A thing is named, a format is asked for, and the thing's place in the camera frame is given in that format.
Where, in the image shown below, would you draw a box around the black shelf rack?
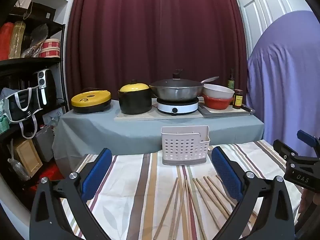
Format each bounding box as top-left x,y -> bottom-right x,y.
0,12 -> 66,205

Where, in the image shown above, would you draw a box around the grey bag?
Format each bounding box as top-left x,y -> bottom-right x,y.
32,125 -> 57,163

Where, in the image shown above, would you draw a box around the steel wok with black lid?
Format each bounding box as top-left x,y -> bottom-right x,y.
149,69 -> 220,102

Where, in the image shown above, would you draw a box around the purple cloth cover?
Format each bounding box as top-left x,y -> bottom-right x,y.
246,10 -> 320,158

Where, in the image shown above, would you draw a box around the red bowl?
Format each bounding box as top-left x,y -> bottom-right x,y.
202,94 -> 234,110

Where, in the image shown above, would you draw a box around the white perforated plastic utensil holder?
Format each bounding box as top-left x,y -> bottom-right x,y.
161,125 -> 210,166

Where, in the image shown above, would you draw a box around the person's right hand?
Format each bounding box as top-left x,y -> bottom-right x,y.
301,187 -> 316,220

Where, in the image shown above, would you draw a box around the gold packet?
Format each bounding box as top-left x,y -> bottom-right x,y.
9,21 -> 26,59

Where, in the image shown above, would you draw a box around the white printed box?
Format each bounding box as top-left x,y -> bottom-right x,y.
42,106 -> 67,128

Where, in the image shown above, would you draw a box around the white panel door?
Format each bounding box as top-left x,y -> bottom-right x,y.
234,0 -> 298,55

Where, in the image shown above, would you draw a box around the clear plastic bags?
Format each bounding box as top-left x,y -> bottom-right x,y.
21,24 -> 49,58

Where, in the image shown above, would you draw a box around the maroon curtain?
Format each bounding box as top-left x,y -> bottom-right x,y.
65,0 -> 250,103

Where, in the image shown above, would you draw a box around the red striped round box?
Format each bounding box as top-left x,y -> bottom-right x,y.
39,38 -> 61,58

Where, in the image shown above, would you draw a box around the pile of wooden chopsticks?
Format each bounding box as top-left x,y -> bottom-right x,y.
153,176 -> 258,240

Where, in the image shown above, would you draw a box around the striped tablecloth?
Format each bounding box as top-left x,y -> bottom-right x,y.
59,139 -> 304,240

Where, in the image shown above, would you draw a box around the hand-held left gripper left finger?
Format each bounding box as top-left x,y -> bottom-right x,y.
29,148 -> 113,240

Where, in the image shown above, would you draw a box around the black air fryer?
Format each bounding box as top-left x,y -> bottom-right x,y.
32,68 -> 57,108

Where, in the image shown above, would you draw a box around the black tote bag white handles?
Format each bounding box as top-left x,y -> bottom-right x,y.
3,87 -> 43,139

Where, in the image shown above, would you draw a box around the dark glass bottle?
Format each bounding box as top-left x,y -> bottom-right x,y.
227,68 -> 235,90

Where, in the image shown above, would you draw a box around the green packet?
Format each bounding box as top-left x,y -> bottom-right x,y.
0,100 -> 12,134

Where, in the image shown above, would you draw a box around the yellow-lid electric griddle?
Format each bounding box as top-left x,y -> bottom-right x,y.
71,87 -> 112,114

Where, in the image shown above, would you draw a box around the white induction cooker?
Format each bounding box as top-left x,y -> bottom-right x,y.
157,97 -> 200,115

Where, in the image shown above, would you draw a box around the wooden box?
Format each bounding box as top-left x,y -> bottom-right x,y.
7,138 -> 43,178

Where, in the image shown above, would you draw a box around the jar with red lid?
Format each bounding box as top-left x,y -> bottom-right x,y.
232,89 -> 244,109

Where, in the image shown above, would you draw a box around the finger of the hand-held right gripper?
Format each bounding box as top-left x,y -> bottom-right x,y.
297,129 -> 320,155
273,139 -> 301,164

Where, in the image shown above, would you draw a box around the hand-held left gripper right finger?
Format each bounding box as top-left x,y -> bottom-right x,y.
211,146 -> 296,240

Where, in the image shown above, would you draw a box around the grey tray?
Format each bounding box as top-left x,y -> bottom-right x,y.
199,104 -> 256,118

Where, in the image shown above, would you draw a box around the white bowl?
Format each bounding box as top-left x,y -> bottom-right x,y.
202,83 -> 235,99

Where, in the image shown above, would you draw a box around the black pot with yellow lid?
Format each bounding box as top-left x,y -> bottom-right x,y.
118,79 -> 152,115

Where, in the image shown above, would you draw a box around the red bag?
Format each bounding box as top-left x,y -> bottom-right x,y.
0,22 -> 14,61

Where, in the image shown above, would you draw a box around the red bundle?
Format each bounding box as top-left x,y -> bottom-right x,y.
27,161 -> 65,193

